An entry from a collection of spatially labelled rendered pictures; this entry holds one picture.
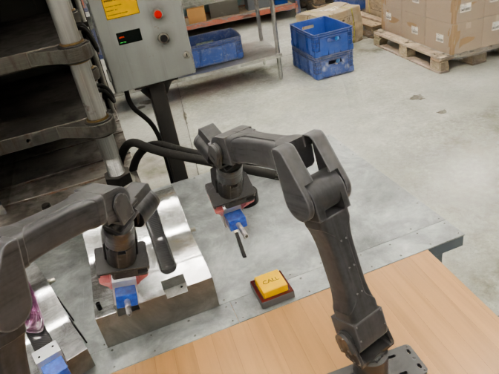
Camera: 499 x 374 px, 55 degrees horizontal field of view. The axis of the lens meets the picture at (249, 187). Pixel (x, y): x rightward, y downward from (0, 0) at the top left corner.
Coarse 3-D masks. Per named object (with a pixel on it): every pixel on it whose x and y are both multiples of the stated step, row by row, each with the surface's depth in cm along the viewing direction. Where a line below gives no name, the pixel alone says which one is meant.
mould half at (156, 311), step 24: (168, 192) 131; (168, 216) 126; (96, 240) 122; (144, 240) 122; (168, 240) 121; (192, 240) 119; (192, 264) 111; (96, 288) 109; (144, 288) 106; (192, 288) 105; (96, 312) 102; (144, 312) 104; (168, 312) 106; (192, 312) 109; (120, 336) 105
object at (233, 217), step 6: (228, 210) 115; (234, 210) 116; (240, 210) 116; (222, 216) 116; (228, 216) 114; (234, 216) 114; (240, 216) 114; (222, 222) 120; (228, 222) 113; (234, 222) 113; (240, 222) 113; (246, 222) 114; (234, 228) 113; (240, 228) 111; (246, 234) 108
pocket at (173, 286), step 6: (180, 276) 109; (162, 282) 108; (168, 282) 108; (174, 282) 109; (180, 282) 109; (168, 288) 109; (174, 288) 109; (180, 288) 108; (186, 288) 108; (168, 294) 107; (174, 294) 107
